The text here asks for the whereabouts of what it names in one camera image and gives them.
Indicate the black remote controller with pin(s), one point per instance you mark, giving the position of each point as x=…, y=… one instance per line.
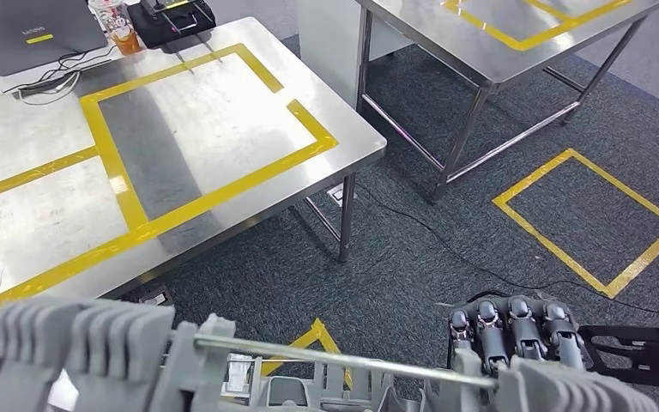
x=164, y=6

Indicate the yellow tape on workbench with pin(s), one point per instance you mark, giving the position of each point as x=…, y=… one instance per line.
x=108, y=148

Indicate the yellow tape on steel table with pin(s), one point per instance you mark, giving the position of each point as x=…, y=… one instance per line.
x=512, y=43

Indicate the stainless steel workbench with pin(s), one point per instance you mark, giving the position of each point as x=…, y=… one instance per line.
x=221, y=113

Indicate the floor power socket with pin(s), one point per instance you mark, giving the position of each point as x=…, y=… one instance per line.
x=341, y=195
x=156, y=297

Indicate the yellow floor tape rectangle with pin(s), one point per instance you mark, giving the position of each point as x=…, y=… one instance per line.
x=534, y=179

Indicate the grey usb hub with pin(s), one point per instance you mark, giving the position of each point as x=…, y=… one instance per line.
x=51, y=81

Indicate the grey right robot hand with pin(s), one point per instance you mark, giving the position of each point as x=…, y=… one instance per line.
x=511, y=330

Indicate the clear drink cup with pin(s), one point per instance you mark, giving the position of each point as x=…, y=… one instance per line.
x=119, y=28

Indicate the silver grey wheel hubcap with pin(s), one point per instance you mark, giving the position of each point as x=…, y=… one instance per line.
x=108, y=352

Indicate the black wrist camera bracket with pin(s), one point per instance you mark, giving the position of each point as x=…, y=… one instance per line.
x=619, y=352

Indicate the black controller case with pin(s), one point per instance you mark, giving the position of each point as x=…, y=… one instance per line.
x=193, y=37

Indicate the stainless steel table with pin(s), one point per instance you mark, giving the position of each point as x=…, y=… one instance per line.
x=477, y=51

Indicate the grey laptop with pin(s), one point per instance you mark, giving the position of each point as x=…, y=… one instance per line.
x=34, y=34

